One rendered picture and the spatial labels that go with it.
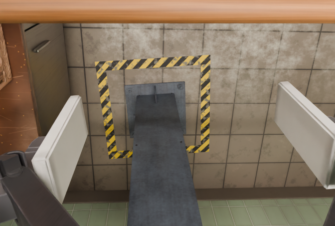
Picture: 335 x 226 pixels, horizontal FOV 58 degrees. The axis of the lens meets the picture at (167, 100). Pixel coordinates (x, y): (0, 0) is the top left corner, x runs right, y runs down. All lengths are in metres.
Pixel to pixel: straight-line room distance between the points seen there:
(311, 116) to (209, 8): 0.16
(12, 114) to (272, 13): 0.94
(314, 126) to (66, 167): 0.13
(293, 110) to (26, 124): 1.00
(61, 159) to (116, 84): 1.45
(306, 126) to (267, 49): 1.49
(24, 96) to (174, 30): 0.79
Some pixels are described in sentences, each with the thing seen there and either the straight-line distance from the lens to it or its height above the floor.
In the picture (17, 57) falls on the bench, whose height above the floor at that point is 0.58.
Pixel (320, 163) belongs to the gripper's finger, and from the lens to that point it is 0.17.
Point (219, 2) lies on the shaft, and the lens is 0.30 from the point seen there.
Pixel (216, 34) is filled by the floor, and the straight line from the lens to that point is 1.56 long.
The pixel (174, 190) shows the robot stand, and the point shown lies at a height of 0.77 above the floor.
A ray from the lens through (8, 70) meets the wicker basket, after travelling 1.04.
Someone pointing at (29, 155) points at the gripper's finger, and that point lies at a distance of 0.17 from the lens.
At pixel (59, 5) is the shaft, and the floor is 1.20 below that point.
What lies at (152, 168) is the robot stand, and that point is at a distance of 1.05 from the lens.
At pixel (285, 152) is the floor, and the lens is 1.99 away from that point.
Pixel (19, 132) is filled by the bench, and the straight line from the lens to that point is 1.14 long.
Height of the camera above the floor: 1.49
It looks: 66 degrees down
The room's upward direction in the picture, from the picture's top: 171 degrees clockwise
